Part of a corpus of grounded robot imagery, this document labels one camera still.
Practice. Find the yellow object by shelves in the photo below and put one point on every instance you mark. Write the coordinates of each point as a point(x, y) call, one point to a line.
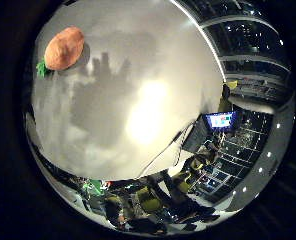
point(233, 84)

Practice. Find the round orange plush vegetable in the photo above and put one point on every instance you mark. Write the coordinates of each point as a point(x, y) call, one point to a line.
point(64, 48)

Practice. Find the open black laptop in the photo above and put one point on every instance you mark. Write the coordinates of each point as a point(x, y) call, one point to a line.
point(219, 120)

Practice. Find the green bag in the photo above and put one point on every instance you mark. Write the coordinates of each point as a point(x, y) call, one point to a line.
point(96, 187)

